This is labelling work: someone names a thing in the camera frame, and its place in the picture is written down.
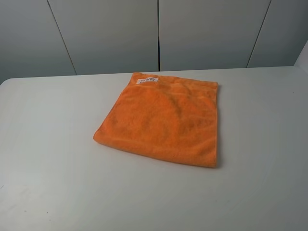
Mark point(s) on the orange microfiber towel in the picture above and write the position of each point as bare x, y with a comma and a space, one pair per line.
174, 119

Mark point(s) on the white towel label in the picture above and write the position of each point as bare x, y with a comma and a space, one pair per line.
148, 79

